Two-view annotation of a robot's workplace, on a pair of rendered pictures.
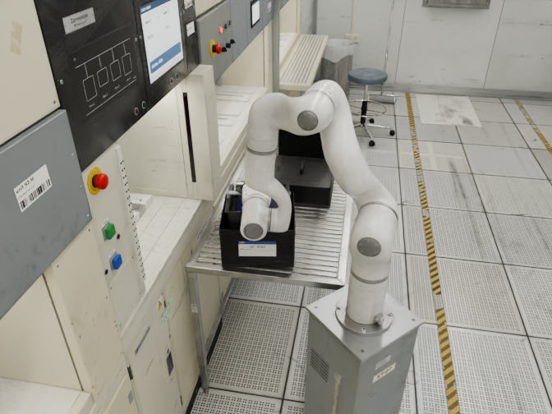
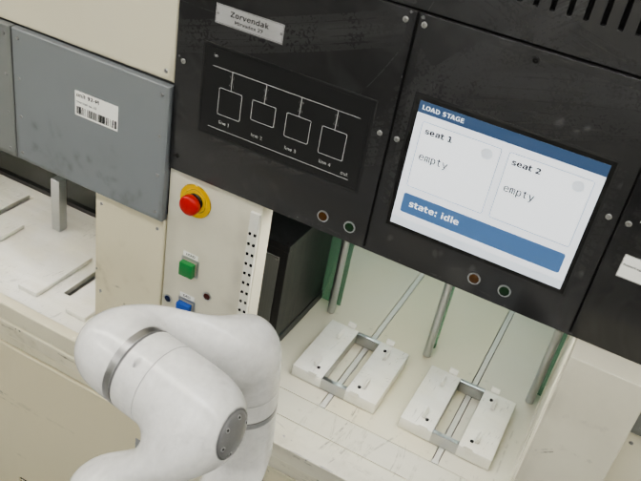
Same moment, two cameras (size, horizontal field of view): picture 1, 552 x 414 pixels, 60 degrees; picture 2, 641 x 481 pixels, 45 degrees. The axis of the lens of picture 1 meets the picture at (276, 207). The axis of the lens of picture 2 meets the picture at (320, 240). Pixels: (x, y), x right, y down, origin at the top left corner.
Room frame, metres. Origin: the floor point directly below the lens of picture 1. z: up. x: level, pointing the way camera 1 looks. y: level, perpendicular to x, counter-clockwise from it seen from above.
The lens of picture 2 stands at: (1.47, -0.70, 2.09)
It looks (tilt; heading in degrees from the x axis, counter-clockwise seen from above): 33 degrees down; 101
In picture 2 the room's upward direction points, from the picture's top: 11 degrees clockwise
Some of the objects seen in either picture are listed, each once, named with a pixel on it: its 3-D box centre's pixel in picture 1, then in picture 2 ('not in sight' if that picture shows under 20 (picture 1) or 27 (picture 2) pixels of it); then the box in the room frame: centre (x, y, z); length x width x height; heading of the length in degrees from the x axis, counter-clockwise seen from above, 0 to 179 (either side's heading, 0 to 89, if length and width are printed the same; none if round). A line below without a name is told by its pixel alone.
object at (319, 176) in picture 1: (301, 177); not in sight; (1.97, -0.12, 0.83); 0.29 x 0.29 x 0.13; 80
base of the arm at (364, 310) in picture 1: (366, 292); not in sight; (1.15, -0.29, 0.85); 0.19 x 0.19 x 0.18
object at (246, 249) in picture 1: (259, 227); not in sight; (1.53, 0.07, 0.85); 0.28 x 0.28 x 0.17; 89
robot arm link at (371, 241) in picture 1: (371, 246); not in sight; (1.12, -0.28, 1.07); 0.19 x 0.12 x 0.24; 161
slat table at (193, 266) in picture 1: (288, 250); not in sight; (1.99, -0.07, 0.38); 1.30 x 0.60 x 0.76; 170
